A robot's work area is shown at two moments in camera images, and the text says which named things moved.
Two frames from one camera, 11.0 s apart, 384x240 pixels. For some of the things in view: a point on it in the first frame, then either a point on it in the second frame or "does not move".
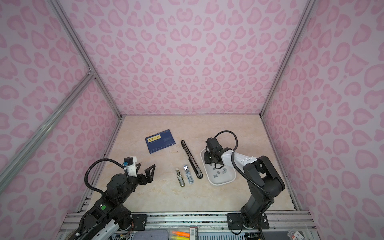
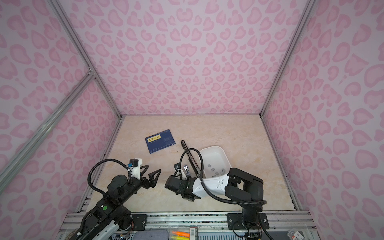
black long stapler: [197, 171] does not move
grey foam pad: [151, 235] does not move
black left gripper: [149, 177] -> [152, 182]
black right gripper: [206, 155] -> [177, 193]
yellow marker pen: [179, 238] does not move
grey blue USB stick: [190, 179] does not move
